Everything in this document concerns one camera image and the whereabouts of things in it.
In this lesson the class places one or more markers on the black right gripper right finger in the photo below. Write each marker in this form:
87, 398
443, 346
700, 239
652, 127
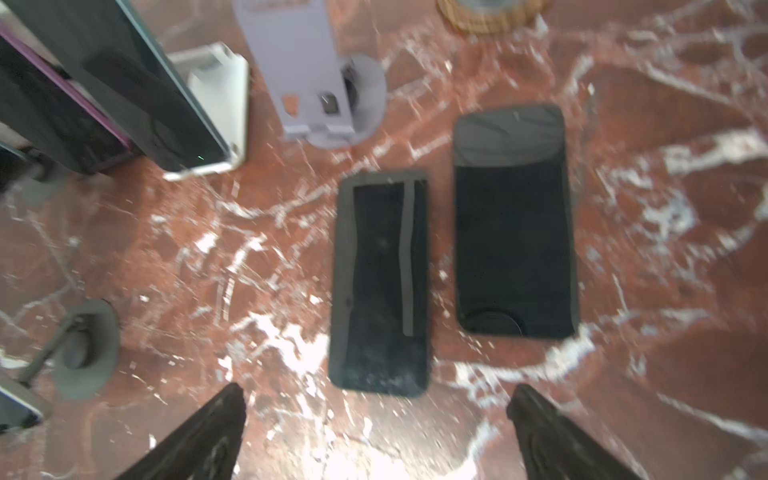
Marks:
552, 446

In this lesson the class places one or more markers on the black smartphone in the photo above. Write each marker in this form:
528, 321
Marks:
45, 109
379, 327
514, 248

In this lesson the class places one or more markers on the large smartphone silver edge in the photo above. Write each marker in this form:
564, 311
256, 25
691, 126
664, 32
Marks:
21, 407

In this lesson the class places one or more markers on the white phone stand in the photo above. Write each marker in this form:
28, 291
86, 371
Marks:
218, 79

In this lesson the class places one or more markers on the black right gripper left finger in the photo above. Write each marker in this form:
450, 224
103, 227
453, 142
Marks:
205, 446

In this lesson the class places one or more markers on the dark round stand base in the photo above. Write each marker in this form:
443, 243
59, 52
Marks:
85, 351

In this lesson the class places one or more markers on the round wicker coaster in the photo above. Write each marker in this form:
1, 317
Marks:
490, 17

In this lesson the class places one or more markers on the smartphone on white stand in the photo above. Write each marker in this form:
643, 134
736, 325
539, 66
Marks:
106, 47

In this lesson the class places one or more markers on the grey round phone stand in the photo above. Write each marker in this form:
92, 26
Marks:
325, 99

